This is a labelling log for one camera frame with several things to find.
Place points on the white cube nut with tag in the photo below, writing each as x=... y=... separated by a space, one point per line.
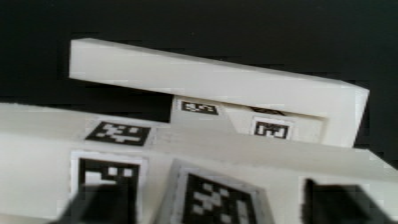
x=210 y=199

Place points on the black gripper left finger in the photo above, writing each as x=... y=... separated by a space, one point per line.
x=100 y=206

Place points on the white chair leg with tag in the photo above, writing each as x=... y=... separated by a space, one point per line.
x=199 y=114

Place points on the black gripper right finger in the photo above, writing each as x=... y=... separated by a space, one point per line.
x=339 y=205

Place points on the white chair back frame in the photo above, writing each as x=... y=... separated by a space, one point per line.
x=100 y=170

